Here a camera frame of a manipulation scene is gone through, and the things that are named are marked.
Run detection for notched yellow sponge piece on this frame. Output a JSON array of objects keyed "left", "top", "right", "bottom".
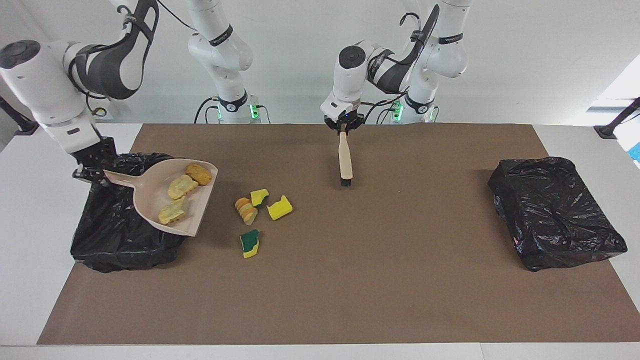
[{"left": 266, "top": 195, "right": 294, "bottom": 221}]

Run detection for bin covered by black bag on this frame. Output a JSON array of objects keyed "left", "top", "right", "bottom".
[{"left": 487, "top": 156, "right": 629, "bottom": 273}]

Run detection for brown table mat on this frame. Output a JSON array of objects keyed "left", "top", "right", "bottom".
[{"left": 36, "top": 123, "right": 640, "bottom": 346}]

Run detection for brown bread roll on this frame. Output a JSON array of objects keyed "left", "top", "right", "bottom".
[{"left": 185, "top": 163, "right": 213, "bottom": 186}]

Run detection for beige brush with black bristles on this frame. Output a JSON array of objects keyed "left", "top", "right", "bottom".
[{"left": 338, "top": 129, "right": 354, "bottom": 188}]

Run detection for green and yellow sponge piece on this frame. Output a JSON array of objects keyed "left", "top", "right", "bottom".
[{"left": 239, "top": 229, "right": 261, "bottom": 259}]

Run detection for beige plastic dustpan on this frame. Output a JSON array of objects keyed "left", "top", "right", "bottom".
[{"left": 102, "top": 158, "right": 219, "bottom": 237}]

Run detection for black right arm base cable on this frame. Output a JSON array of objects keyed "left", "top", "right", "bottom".
[{"left": 194, "top": 96, "right": 221, "bottom": 124}]

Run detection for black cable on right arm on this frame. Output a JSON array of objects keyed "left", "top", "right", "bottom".
[{"left": 82, "top": 0, "right": 198, "bottom": 118}]

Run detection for long pale croissant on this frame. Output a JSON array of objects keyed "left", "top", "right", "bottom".
[{"left": 158, "top": 196, "right": 190, "bottom": 225}]

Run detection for black stand with clamp base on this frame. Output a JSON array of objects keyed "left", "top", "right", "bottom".
[
  {"left": 593, "top": 96, "right": 640, "bottom": 140},
  {"left": 0, "top": 97, "right": 41, "bottom": 136}
]

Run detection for white wall socket boxes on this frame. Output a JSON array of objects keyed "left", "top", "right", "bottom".
[{"left": 90, "top": 97, "right": 116, "bottom": 121}]

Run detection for cut orange striped croissant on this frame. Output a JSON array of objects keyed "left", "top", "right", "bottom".
[{"left": 234, "top": 197, "right": 259, "bottom": 226}]

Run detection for open bin with black bag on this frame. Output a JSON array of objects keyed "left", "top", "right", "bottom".
[{"left": 70, "top": 152, "right": 192, "bottom": 274}]

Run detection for small striped croissant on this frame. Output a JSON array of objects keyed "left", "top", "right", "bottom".
[{"left": 167, "top": 175, "right": 199, "bottom": 200}]

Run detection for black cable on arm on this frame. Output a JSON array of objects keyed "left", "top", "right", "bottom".
[
  {"left": 82, "top": 0, "right": 198, "bottom": 118},
  {"left": 360, "top": 12, "right": 436, "bottom": 123}
]

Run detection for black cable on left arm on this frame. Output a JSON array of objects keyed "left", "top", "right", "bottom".
[{"left": 360, "top": 12, "right": 436, "bottom": 123}]

